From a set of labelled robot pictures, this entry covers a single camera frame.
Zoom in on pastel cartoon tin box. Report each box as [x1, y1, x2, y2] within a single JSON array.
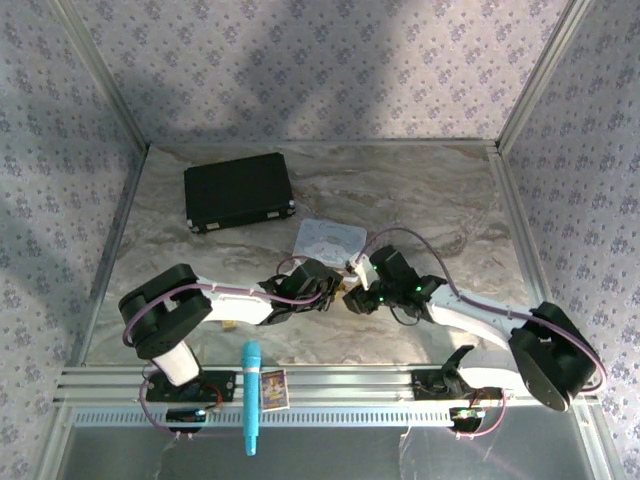
[[292, 218, 369, 267]]

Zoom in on colourful picture card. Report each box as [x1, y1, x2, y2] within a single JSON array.
[[260, 369, 291, 413]]

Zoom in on black hard case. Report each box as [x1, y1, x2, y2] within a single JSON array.
[[182, 151, 297, 235]]

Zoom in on blue marker pen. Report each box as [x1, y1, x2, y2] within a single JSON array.
[[241, 341, 263, 457]]

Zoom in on right green circuit board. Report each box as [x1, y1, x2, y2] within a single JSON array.
[[448, 406, 487, 431]]

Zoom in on black left electronics module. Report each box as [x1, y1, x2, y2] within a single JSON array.
[[165, 407, 208, 434]]

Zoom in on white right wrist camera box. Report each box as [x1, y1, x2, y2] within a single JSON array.
[[343, 253, 373, 290]]

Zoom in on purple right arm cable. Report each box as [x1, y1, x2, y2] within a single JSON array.
[[360, 227, 608, 442]]

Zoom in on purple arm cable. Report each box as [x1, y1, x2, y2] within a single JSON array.
[[360, 227, 608, 442], [122, 255, 332, 439]]

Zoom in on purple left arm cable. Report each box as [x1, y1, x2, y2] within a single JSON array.
[[122, 255, 332, 439]]

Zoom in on aluminium front rail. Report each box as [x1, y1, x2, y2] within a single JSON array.
[[53, 363, 599, 404]]

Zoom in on aluminium rail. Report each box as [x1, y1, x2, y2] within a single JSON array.
[[67, 142, 152, 367], [53, 363, 599, 404], [487, 145, 587, 364]]

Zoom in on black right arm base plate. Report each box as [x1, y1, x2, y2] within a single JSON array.
[[412, 368, 504, 402]]

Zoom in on slotted grey cable duct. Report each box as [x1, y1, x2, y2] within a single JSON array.
[[72, 405, 585, 429]]

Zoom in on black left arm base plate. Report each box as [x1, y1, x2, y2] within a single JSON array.
[[145, 368, 238, 404]]

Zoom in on aluminium right side rail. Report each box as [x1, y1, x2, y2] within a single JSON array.
[[487, 145, 587, 364]]

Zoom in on aluminium left side rail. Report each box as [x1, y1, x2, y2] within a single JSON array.
[[67, 142, 152, 367]]

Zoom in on aluminium right corner post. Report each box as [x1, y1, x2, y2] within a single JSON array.
[[496, 0, 594, 152]]

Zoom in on aluminium corner post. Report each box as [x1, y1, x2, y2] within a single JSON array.
[[52, 0, 152, 147], [496, 0, 594, 152]]

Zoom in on aluminium left corner post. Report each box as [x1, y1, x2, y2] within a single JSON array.
[[52, 0, 152, 147]]

